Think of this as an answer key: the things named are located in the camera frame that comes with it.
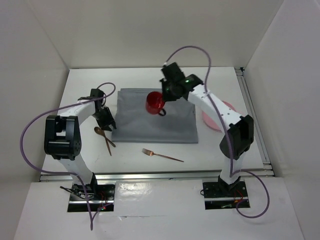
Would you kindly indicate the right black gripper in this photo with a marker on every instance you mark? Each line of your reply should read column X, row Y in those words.
column 166, row 98

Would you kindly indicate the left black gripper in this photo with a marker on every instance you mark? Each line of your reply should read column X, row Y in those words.
column 109, row 120

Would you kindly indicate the copper knife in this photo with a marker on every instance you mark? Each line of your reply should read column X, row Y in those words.
column 108, row 146

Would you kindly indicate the copper spoon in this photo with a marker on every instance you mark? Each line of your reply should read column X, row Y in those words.
column 101, row 132

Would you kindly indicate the red mug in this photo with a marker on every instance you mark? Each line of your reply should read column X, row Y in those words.
column 154, row 104

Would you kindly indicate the grey cloth placemat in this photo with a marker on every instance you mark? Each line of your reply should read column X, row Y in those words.
column 135, row 125

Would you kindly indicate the pink plate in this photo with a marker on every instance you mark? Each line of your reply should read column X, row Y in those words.
column 211, row 123

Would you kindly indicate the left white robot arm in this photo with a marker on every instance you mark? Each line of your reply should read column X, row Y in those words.
column 62, row 138

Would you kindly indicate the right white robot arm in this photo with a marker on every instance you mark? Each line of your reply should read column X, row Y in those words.
column 238, row 129

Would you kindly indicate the copper fork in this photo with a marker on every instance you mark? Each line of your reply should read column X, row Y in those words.
column 151, row 153

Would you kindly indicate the front aluminium rail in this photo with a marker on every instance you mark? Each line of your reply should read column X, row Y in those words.
column 143, row 176

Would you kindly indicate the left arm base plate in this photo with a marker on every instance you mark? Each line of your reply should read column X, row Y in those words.
column 104, row 199

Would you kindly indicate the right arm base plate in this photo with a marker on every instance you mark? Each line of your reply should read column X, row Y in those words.
column 217, row 198

